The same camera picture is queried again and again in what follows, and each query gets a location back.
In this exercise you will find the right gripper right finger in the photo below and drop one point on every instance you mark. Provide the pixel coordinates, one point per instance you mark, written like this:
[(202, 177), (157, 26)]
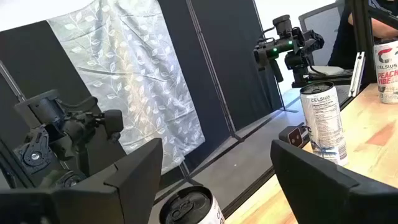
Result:
[(335, 199)]

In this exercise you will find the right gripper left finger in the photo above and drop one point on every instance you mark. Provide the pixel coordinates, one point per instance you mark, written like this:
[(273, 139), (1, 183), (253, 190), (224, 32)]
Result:
[(93, 205)]

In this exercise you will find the blue band Celsius can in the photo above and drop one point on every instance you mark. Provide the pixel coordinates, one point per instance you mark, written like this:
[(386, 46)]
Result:
[(323, 124)]

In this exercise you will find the white Celsius can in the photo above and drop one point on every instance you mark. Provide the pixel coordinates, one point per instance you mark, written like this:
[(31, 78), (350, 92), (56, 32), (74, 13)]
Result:
[(186, 208)]

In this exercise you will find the grey leaf-pattern curtain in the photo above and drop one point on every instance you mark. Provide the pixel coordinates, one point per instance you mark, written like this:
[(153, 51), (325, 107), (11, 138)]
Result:
[(130, 77)]

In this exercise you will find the person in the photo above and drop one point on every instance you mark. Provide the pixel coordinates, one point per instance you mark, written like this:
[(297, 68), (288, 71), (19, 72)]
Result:
[(342, 46)]

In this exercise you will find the black folding room divider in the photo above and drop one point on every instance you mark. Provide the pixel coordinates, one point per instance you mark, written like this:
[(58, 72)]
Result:
[(236, 62)]

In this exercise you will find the grey mesh office chair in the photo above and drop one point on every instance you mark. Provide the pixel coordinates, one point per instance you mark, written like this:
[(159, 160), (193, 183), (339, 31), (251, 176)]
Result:
[(323, 28)]

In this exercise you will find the small black table camera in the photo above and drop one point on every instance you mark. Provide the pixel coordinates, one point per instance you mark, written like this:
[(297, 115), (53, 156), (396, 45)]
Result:
[(292, 136)]

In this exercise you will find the silver aluminium bracket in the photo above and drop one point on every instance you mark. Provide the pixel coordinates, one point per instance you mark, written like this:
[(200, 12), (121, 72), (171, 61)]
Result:
[(357, 74)]

